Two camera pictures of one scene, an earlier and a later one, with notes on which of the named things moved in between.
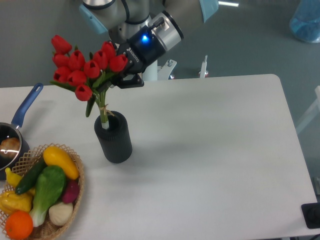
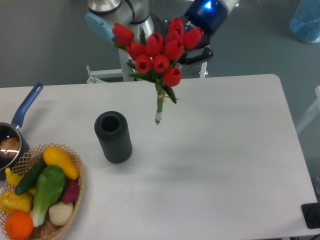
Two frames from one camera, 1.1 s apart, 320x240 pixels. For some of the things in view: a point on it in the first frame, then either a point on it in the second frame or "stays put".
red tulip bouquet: [87, 77] -> [155, 56]
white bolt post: [203, 68] stays put
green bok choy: [50, 184] stays put
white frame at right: [314, 112] stays put
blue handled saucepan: [13, 146] stays put
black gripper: [142, 49] -> [208, 15]
